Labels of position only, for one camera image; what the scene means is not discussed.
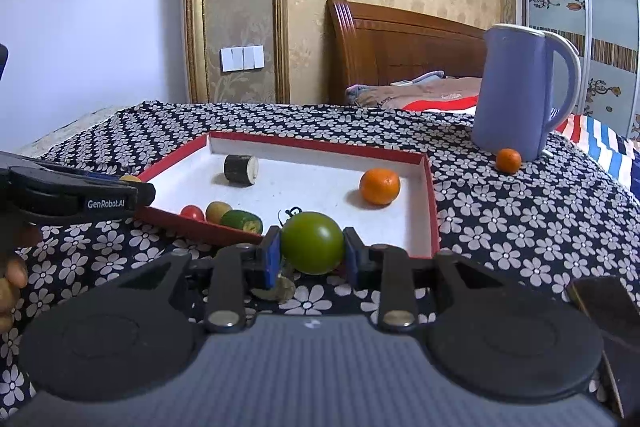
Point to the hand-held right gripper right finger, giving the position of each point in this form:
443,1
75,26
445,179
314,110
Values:
350,259

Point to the blue plastic kettle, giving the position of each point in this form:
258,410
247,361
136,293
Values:
510,97

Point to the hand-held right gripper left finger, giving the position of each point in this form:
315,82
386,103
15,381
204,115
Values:
272,257

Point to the person's left hand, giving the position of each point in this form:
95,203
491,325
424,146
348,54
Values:
10,277

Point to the small red cherry tomato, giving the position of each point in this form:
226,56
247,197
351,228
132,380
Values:
192,213

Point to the white wall switch panel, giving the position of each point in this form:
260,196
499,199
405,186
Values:
242,58

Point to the dark cylindrical vegetable piece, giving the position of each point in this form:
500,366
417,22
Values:
239,170

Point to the large mandarin orange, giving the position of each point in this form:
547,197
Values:
380,187

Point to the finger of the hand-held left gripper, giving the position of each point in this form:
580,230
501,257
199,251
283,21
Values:
145,196

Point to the green cucumber piece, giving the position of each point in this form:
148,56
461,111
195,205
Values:
242,222

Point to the green tomato with stem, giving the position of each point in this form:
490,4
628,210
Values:
312,242

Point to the olive round slice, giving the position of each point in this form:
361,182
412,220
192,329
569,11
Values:
277,292

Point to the wooden bed headboard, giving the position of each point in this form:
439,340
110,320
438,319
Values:
395,47

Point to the small mandarin orange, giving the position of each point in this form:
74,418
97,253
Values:
508,161

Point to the tan blanket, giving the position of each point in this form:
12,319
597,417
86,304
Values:
450,89

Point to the black floral tablecloth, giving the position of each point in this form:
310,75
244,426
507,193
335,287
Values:
500,232

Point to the grey-blue cloth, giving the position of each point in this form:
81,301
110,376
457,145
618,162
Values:
355,93

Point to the small yellow-green round fruit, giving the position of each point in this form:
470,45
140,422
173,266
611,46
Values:
218,212

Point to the pale yellow small fruit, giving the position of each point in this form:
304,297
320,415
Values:
130,179

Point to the red blue striped cloth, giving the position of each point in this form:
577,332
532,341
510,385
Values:
605,147

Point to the gold wall moulding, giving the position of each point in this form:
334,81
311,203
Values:
196,7

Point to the floral panel wardrobe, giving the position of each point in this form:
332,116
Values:
610,32

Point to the red shallow cardboard box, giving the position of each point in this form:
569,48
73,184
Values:
310,177

